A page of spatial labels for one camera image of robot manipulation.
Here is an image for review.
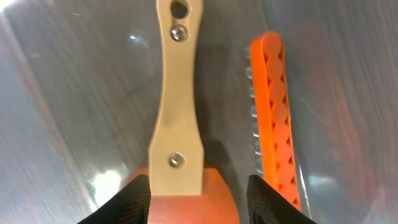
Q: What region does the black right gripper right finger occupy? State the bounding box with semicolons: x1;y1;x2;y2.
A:
246;175;316;224

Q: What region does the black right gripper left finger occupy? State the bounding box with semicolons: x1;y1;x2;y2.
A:
78;174;151;224

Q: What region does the wooden handled orange scraper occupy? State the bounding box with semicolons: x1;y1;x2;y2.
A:
136;0;239;223

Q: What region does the orange socket bit holder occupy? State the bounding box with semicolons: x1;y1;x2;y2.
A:
245;31;301;210

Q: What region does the clear plastic container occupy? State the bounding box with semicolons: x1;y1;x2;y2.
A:
1;0;397;223

